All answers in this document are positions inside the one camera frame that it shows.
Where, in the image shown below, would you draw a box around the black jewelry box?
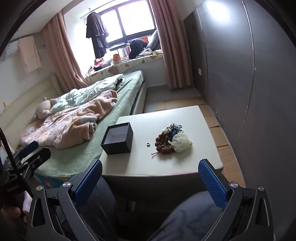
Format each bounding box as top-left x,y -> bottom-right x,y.
100,122 -> 134,155

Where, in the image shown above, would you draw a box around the bed with green sheet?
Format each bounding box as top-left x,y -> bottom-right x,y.
0,70 -> 148,183

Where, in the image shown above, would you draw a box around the pink fleece blanket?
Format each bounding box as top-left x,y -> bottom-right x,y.
20,90 -> 119,149

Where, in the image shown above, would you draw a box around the green bead butterfly bracelet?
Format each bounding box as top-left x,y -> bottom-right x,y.
162,124 -> 183,141

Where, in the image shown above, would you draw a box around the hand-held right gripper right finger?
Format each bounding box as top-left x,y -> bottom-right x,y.
198,159 -> 275,241

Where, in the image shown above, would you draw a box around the person's right trouser leg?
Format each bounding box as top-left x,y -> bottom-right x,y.
148,191 -> 223,241

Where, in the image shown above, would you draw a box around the beige plush toy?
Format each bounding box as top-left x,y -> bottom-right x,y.
32,97 -> 59,120

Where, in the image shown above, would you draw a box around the window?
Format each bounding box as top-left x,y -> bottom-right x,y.
63,0 -> 158,47

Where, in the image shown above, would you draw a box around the black cable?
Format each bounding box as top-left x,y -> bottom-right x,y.
0,127 -> 34,200

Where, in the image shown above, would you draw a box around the brown bead bracelet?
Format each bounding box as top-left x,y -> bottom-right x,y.
151,133 -> 176,156

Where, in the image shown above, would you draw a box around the hanging black coat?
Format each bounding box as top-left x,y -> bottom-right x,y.
85,12 -> 110,58

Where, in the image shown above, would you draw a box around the pink curtain beside headboard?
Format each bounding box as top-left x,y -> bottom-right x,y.
42,11 -> 90,92

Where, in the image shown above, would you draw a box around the grey pillow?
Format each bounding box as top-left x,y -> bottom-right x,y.
146,30 -> 161,50

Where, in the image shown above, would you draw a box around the hanging pink towel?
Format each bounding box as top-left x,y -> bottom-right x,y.
18,36 -> 42,74

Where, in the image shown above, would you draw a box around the green floral quilt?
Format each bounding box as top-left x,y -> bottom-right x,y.
50,74 -> 125,114

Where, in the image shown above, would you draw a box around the cardboard floor sheets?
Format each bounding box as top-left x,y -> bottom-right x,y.
148,96 -> 247,188

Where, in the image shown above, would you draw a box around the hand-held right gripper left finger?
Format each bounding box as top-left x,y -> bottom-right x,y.
26,159 -> 103,241

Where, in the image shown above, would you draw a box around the pink curtain beside wardrobe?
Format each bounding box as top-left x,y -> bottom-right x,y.
149,0 -> 193,90

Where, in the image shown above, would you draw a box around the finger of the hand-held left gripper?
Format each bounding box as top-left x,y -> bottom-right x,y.
18,141 -> 40,160
21,147 -> 52,173

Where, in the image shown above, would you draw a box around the floral window seat cushion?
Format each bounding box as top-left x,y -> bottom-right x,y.
87,52 -> 163,85

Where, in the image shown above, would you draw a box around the white low table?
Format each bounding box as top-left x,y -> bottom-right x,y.
99,105 -> 224,180

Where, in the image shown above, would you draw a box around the white cloth pouch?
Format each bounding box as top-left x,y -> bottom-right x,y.
172,133 -> 193,153

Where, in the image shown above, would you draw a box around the grey wardrobe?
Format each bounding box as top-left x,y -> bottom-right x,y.
184,0 -> 296,163

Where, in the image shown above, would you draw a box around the black bag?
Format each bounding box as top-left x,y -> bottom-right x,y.
128,38 -> 148,59

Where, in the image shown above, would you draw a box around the white air conditioner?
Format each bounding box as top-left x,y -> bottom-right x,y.
5,39 -> 21,57

